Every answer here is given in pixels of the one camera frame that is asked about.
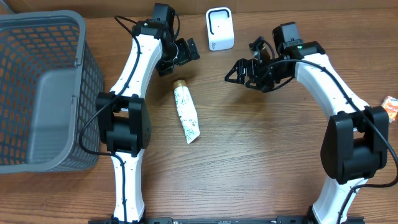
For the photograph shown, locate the white bamboo print tube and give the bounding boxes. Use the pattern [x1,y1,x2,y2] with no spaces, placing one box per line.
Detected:
[174,80,200,144]

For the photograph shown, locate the small orange white box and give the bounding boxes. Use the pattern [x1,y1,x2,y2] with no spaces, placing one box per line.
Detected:
[381,96,398,123]

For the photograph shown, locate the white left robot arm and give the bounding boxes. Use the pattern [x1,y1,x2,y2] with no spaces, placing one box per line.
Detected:
[94,18,198,223]

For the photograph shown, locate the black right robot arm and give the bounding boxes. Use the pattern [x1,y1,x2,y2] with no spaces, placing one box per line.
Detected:
[224,39,391,223]

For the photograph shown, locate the white barcode scanner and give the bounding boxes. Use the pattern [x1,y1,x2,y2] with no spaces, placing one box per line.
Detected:
[205,7,234,51]

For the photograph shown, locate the grey plastic mesh basket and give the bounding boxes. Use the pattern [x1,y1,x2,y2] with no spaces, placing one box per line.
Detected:
[1,10,104,174]

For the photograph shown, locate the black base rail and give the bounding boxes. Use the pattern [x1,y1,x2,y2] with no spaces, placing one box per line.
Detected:
[88,215,366,224]

